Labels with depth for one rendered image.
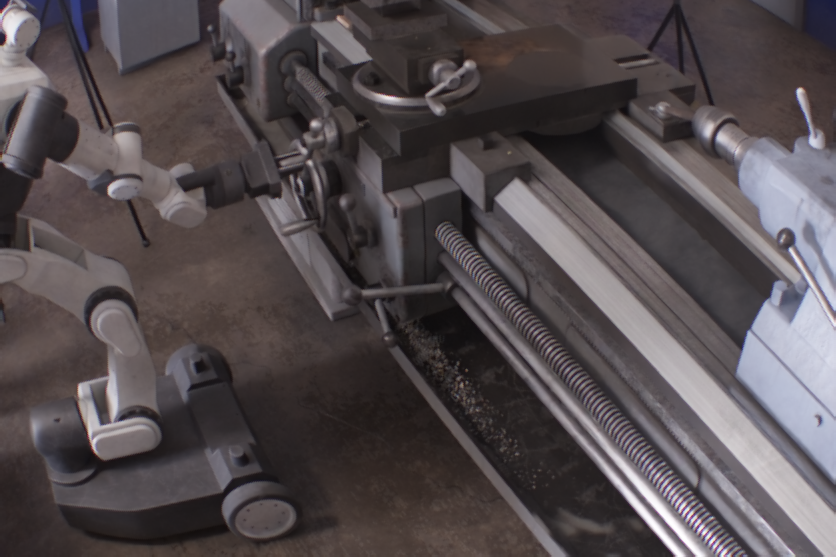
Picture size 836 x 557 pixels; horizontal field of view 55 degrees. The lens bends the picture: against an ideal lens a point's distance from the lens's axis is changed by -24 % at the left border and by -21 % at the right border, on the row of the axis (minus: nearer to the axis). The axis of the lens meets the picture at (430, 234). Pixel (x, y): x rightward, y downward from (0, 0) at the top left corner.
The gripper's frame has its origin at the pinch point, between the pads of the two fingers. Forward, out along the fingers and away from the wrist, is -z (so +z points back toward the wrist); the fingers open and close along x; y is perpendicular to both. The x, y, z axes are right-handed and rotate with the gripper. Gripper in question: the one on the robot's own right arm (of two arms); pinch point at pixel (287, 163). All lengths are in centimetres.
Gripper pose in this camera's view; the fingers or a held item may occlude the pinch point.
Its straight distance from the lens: 200.5
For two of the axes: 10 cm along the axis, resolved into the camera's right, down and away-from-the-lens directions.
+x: 3.9, 8.7, -3.0
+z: -8.9, 2.8, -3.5
